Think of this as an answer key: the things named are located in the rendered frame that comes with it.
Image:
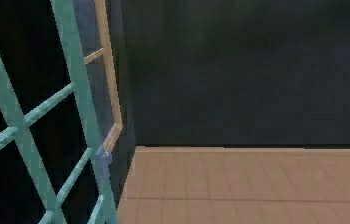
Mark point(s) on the tan wooden framed window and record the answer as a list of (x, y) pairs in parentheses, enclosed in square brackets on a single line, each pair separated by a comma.
[(111, 83)]

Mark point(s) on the teal framed window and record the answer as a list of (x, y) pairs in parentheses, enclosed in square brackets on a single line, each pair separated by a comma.
[(79, 86)]

